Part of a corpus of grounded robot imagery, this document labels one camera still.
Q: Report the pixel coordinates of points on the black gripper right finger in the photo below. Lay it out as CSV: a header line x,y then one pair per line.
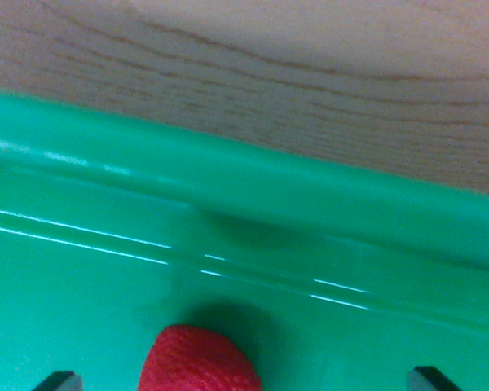
x,y
430,380

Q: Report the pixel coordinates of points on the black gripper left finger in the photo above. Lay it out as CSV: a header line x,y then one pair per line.
x,y
61,382

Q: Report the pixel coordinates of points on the red toy strawberry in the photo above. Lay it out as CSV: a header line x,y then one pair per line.
x,y
197,360

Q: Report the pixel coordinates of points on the green plastic tray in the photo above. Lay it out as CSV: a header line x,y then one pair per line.
x,y
106,264

